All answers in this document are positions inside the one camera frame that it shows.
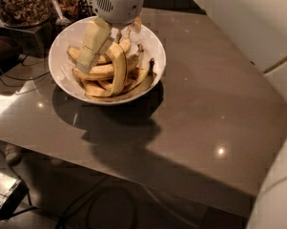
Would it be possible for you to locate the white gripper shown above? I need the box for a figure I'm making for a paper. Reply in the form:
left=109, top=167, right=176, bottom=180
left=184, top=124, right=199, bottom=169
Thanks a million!
left=76, top=0, right=144, bottom=73

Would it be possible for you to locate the upper left yellow banana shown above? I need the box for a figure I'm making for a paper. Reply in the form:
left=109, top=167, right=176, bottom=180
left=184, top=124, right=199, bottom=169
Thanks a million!
left=67, top=46, right=112, bottom=65

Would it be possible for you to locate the white ceramic bowl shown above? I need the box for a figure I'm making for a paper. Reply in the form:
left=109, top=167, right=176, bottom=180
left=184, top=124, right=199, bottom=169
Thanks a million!
left=49, top=17, right=166, bottom=106

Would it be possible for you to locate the black table cable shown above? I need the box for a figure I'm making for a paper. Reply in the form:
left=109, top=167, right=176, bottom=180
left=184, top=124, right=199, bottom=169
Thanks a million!
left=0, top=45, right=51, bottom=95

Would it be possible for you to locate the white handled spoon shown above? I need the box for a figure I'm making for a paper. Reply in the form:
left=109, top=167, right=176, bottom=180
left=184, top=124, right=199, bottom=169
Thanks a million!
left=51, top=0, right=71, bottom=27

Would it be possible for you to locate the curved yellow banana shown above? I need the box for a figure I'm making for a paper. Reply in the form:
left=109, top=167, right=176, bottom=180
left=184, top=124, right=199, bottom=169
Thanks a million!
left=105, top=42, right=127, bottom=96

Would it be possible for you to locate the right inner yellow banana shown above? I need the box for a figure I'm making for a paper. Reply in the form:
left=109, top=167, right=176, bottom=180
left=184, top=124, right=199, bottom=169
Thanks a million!
left=122, top=68, right=149, bottom=94

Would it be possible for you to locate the upper small yellow banana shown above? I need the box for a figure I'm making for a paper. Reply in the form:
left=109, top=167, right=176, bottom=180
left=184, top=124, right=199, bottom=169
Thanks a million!
left=115, top=28, right=132, bottom=53

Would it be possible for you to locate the glass jar of nuts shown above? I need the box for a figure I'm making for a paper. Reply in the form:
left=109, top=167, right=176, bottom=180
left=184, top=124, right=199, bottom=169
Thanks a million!
left=0, top=0, right=51, bottom=28

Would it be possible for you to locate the black floor cable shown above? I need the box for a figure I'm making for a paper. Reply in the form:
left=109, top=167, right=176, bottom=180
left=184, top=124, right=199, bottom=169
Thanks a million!
left=53, top=175, right=141, bottom=229

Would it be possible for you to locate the grey metal box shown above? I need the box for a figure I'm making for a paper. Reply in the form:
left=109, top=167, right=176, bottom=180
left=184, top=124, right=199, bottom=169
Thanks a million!
left=0, top=172, right=29, bottom=219

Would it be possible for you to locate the lower left yellow banana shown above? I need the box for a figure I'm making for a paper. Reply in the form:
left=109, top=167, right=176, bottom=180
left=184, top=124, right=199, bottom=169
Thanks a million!
left=82, top=80, right=111, bottom=97

